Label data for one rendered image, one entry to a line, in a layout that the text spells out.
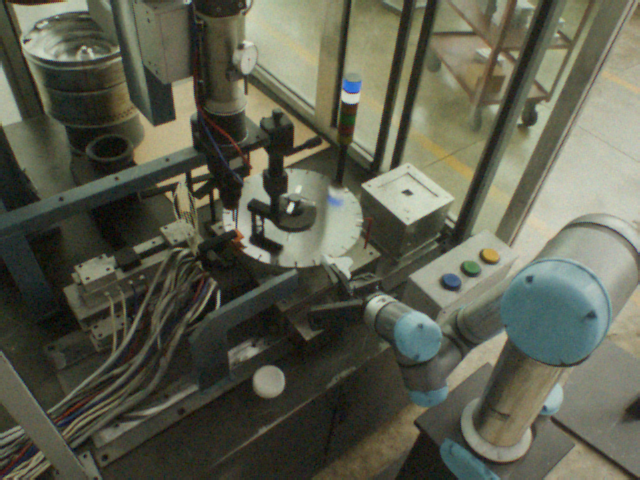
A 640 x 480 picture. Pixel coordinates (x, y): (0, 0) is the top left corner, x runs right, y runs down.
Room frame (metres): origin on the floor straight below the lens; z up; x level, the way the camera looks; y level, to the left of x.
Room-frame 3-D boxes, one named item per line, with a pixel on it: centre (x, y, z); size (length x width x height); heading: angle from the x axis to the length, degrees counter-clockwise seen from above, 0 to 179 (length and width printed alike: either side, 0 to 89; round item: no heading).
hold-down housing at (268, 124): (0.82, 0.11, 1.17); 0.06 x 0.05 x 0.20; 124
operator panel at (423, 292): (0.84, -0.35, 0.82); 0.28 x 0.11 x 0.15; 133
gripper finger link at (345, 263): (0.74, -0.05, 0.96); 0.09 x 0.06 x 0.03; 32
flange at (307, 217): (0.89, 0.07, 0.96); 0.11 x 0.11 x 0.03
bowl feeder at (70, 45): (1.34, 0.72, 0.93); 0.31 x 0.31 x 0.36
